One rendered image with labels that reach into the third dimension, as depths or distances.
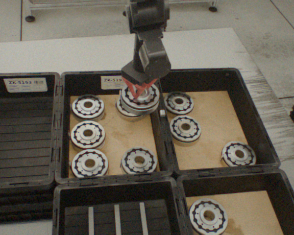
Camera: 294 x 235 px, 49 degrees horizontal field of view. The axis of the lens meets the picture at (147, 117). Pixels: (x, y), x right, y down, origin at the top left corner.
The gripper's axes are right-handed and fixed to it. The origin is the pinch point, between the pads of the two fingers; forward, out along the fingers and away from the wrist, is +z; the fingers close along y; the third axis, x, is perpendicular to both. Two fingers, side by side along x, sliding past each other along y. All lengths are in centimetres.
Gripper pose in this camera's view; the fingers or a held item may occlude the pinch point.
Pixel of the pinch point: (140, 90)
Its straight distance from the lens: 85.6
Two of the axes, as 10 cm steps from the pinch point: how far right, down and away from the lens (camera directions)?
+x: -7.8, -5.4, 3.2
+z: -1.0, 6.0, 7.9
